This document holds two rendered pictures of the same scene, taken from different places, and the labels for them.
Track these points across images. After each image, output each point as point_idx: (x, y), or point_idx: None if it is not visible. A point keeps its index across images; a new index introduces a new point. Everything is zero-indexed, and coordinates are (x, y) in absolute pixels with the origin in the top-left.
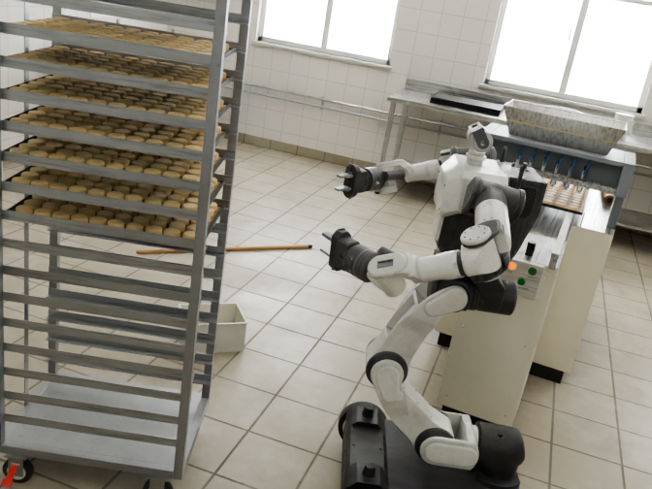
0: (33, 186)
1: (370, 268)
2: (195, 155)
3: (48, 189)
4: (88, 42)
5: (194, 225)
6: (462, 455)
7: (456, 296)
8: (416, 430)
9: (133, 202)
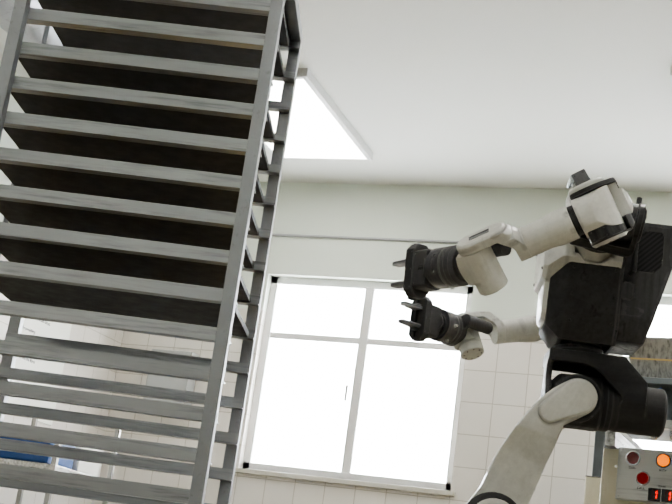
0: (21, 226)
1: (460, 244)
2: (232, 180)
3: (39, 229)
4: (119, 59)
5: None
6: None
7: (580, 389)
8: None
9: (147, 241)
